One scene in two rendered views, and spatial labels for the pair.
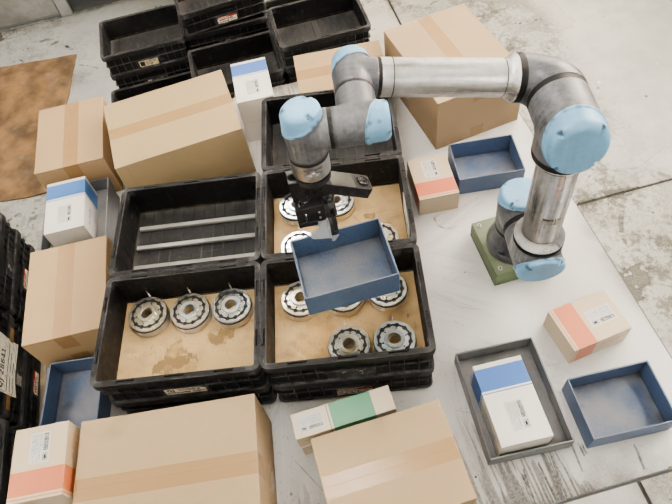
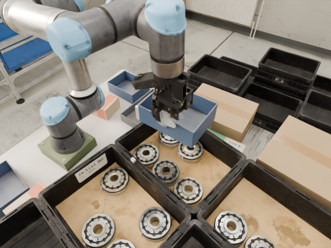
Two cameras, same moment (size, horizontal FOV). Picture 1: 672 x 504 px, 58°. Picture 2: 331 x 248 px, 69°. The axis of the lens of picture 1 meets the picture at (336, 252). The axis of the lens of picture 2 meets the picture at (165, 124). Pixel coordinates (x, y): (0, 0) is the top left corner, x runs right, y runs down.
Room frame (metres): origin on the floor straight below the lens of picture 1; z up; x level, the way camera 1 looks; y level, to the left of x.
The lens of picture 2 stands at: (1.16, 0.31, 1.64)
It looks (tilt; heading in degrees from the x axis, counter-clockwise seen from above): 47 degrees down; 219
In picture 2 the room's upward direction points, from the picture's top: straight up
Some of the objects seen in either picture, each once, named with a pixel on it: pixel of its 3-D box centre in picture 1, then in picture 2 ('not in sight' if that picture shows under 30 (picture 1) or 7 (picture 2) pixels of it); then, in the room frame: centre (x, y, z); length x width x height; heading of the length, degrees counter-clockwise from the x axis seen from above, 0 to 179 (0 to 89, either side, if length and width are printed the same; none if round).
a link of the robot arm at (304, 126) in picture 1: (305, 131); (165, 28); (0.80, 0.01, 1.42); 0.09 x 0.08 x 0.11; 85
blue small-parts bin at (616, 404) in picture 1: (617, 403); (128, 86); (0.41, -0.58, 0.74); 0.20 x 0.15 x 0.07; 92
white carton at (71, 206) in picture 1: (71, 213); not in sight; (1.28, 0.78, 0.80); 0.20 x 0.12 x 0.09; 3
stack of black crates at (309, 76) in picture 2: not in sight; (280, 85); (-0.71, 0.02, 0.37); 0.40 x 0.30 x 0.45; 95
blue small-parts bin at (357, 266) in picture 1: (344, 265); (177, 112); (0.71, -0.01, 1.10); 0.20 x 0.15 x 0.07; 95
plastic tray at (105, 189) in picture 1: (78, 221); not in sight; (1.27, 0.76, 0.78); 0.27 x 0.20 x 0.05; 1
